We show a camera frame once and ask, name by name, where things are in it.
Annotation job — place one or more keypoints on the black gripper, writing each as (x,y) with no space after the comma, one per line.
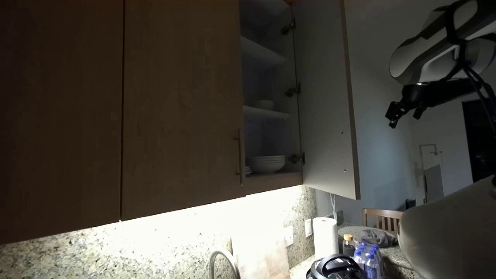
(435,93)

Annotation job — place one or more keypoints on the wooden cabinet door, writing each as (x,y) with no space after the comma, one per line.
(63,129)
(181,103)
(326,103)

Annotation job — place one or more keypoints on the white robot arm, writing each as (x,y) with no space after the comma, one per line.
(455,237)

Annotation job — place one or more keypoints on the dark glass door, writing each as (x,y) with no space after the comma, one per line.
(475,149)

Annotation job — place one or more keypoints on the metal door hinge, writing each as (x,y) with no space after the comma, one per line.
(289,27)
(297,158)
(292,92)

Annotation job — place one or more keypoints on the wooden cabinet box with shelves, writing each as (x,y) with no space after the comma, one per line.
(272,182)

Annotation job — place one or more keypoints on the grey standing panel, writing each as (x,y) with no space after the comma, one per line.
(435,183)

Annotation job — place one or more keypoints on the wooden slat chair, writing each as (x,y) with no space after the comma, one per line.
(382,213)

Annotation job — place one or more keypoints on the grey fruit bowl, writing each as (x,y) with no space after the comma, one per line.
(373,234)

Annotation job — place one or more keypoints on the small white bowl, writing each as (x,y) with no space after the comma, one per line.
(266,104)

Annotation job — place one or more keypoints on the small spice jar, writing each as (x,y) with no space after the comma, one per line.
(349,244)

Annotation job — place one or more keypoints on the large white bowl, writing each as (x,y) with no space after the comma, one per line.
(267,163)

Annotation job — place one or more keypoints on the white paper towel roll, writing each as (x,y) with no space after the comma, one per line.
(326,236)

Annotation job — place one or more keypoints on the clear plastic water bottle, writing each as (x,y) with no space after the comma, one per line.
(374,261)
(362,255)

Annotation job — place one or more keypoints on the small white plate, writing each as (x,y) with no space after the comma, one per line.
(247,171)

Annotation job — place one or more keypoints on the black pressure cooker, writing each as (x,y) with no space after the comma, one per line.
(336,267)

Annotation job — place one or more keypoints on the wooden cutting board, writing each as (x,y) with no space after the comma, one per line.
(261,261)

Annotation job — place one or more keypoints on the chrome faucet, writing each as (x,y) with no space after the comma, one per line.
(219,256)

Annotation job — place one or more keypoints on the white wall outlet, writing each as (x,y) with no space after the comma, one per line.
(308,228)
(289,236)

